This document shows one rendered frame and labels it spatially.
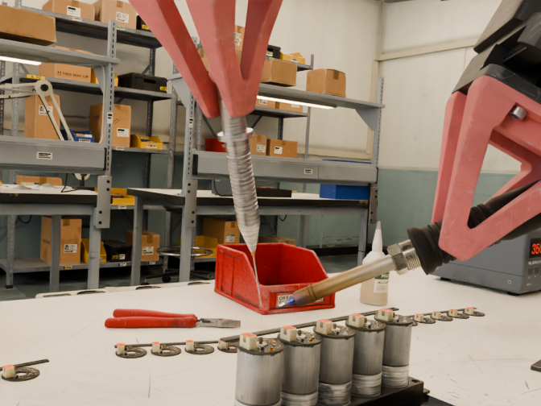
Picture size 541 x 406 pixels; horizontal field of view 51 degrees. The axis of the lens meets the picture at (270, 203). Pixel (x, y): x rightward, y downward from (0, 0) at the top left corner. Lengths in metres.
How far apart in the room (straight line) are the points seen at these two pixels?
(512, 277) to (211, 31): 0.68
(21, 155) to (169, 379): 2.14
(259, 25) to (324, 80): 3.16
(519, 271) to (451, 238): 0.57
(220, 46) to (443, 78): 5.98
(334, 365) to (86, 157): 2.31
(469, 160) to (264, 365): 0.14
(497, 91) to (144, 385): 0.30
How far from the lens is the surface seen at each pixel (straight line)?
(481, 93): 0.26
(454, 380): 0.48
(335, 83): 3.45
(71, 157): 2.57
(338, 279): 0.28
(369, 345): 0.36
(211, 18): 0.22
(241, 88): 0.24
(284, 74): 3.21
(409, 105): 6.41
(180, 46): 0.24
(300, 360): 0.32
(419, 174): 6.23
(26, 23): 2.63
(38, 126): 4.28
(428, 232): 0.28
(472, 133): 0.27
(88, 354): 0.49
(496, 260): 0.86
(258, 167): 3.01
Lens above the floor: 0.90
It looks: 3 degrees down
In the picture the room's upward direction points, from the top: 3 degrees clockwise
